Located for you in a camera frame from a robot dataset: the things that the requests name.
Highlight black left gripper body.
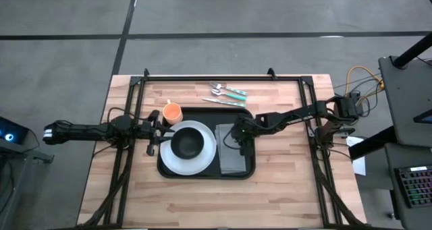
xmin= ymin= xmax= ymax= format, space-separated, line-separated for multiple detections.
xmin=145 ymin=110 xmax=165 ymax=156

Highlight knife with patterned teal handle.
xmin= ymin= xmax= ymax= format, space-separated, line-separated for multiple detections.
xmin=201 ymin=97 xmax=246 ymax=109

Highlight white paper sheet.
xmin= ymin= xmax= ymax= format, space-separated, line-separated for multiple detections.
xmin=346 ymin=135 xmax=367 ymax=176

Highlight dark grey desk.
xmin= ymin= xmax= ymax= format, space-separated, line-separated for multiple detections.
xmin=384 ymin=144 xmax=432 ymax=230

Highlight orange mug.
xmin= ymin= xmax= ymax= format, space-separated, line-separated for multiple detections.
xmin=162 ymin=99 xmax=184 ymax=125

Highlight grey cloth napkin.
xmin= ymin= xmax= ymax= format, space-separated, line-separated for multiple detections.
xmin=215 ymin=123 xmax=248 ymax=175

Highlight black pole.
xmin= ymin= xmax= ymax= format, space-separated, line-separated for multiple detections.
xmin=393 ymin=32 xmax=432 ymax=69

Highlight black diagonal stand bar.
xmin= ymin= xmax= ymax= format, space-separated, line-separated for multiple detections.
xmin=349 ymin=125 xmax=406 ymax=161

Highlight black round bowl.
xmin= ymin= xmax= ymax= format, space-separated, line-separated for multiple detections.
xmin=170 ymin=127 xmax=205 ymax=161

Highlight yellow cable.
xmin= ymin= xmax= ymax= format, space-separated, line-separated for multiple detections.
xmin=344 ymin=65 xmax=385 ymax=111

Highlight black screen device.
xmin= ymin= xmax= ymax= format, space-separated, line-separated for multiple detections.
xmin=413 ymin=108 xmax=432 ymax=125

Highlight fork with patterned teal handle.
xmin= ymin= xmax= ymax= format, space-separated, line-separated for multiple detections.
xmin=209 ymin=82 xmax=248 ymax=96

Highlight black floor cables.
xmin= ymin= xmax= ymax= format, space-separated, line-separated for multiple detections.
xmin=333 ymin=73 xmax=384 ymax=120

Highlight white round plate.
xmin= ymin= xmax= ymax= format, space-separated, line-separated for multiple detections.
xmin=159 ymin=120 xmax=217 ymax=176

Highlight black computer with blue light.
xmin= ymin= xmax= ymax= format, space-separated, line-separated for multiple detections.
xmin=0 ymin=116 xmax=38 ymax=154

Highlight black aluminium table frame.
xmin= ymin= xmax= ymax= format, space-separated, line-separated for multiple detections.
xmin=79 ymin=67 xmax=369 ymax=230

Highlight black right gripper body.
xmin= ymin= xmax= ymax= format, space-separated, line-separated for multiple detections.
xmin=233 ymin=115 xmax=257 ymax=156

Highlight black plastic tray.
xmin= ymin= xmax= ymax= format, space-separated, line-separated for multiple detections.
xmin=157 ymin=107 xmax=257 ymax=181

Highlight backlit keyboard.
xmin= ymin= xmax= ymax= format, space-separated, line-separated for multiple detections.
xmin=394 ymin=165 xmax=432 ymax=209

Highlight grey metal stand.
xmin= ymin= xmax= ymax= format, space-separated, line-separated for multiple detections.
xmin=0 ymin=145 xmax=55 ymax=230

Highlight black power adapter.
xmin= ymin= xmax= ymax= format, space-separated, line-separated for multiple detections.
xmin=350 ymin=90 xmax=364 ymax=116

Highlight grey equipment cart top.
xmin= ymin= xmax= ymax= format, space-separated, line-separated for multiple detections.
xmin=377 ymin=56 xmax=432 ymax=148

